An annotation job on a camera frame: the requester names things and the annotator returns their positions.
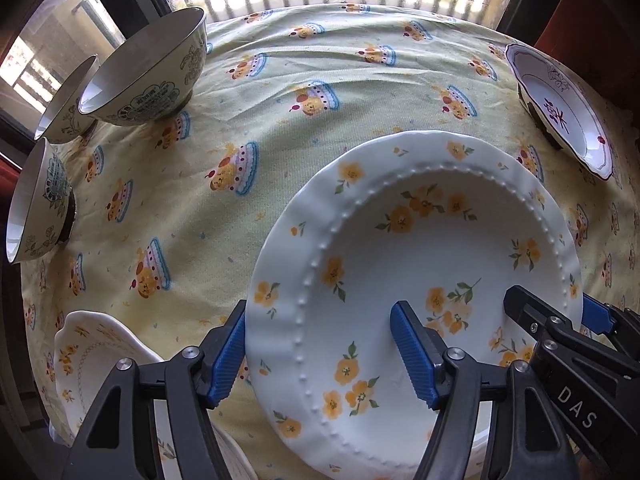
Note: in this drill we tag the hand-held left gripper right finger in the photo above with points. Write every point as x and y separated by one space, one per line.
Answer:
412 350

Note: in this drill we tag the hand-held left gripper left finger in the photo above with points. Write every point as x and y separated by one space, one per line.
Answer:
227 355

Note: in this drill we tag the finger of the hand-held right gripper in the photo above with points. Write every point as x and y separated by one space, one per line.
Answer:
597 315
522 305

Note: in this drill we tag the large yellow floral white plate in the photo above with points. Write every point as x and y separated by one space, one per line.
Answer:
400 240

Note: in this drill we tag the white plate with red pattern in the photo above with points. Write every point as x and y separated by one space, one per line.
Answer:
560 105

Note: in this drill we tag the cream floral bowl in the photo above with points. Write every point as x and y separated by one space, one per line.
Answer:
67 110
150 60
37 200

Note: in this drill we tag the small yellow floral white plate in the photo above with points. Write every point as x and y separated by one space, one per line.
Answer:
85 355

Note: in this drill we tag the yellow printed tablecloth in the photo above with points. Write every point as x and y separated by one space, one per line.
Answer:
300 160

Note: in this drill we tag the red curtain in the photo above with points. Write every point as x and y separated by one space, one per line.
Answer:
590 20
6 167

